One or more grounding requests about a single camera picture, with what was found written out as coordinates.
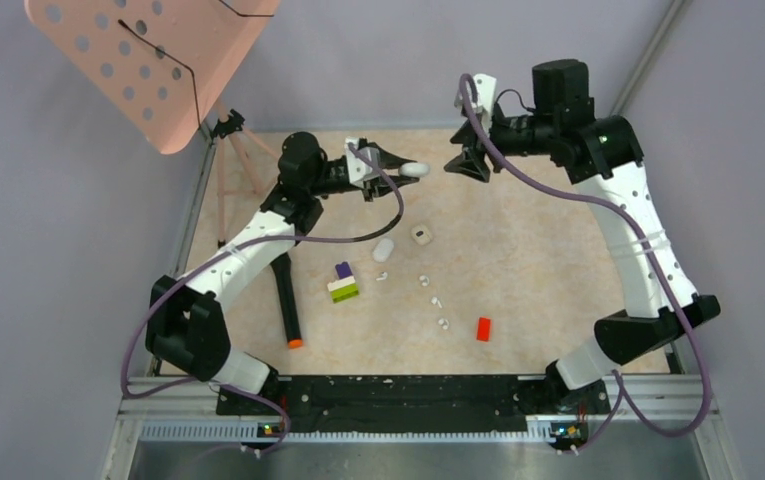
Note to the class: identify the beige earbud case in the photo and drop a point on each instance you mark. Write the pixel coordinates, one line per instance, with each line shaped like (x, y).
(422, 235)

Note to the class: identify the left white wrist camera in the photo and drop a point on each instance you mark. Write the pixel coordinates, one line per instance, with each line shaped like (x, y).
(361, 161)

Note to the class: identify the white closed earbud case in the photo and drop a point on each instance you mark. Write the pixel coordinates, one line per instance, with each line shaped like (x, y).
(383, 250)

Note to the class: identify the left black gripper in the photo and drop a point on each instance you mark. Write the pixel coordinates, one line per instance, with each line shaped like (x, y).
(380, 188)

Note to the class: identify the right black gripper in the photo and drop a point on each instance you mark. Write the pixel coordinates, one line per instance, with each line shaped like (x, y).
(470, 163)

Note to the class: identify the pink perforated music stand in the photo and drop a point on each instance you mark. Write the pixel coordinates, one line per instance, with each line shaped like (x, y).
(162, 65)

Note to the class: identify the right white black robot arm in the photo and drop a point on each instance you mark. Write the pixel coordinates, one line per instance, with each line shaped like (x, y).
(604, 163)

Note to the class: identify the purple white green block stack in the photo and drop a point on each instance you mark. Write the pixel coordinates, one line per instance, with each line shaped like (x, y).
(344, 286)

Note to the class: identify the aluminium frame rail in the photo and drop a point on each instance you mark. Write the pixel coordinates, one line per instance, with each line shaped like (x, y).
(161, 409)

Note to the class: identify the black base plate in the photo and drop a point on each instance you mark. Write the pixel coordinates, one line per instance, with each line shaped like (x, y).
(405, 404)

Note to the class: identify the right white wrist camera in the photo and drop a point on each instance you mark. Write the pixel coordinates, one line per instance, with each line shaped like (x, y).
(482, 97)

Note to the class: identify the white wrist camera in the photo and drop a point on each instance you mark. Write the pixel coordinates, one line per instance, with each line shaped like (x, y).
(482, 97)
(361, 161)

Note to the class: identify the red toy brick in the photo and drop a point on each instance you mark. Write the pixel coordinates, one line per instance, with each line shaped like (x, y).
(484, 327)

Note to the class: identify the white earbud case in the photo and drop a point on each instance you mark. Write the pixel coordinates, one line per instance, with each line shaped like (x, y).
(383, 250)
(414, 169)

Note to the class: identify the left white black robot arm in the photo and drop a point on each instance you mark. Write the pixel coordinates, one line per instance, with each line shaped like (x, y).
(185, 324)

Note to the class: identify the black marker orange cap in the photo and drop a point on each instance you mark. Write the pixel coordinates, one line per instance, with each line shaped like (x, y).
(282, 272)

